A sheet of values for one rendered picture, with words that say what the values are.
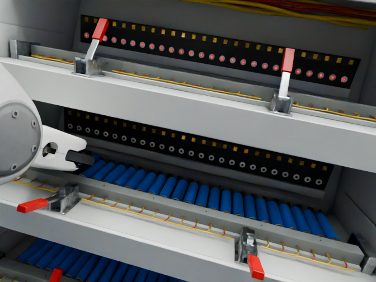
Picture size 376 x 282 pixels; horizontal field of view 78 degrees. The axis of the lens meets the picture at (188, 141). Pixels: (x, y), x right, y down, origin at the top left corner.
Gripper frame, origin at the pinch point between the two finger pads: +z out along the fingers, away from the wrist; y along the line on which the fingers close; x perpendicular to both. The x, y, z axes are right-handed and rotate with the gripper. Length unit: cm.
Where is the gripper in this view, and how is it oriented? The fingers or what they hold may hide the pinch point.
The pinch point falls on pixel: (74, 156)
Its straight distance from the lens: 43.8
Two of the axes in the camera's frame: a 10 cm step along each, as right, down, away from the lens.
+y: -9.7, -2.2, 1.3
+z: 0.9, 2.1, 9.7
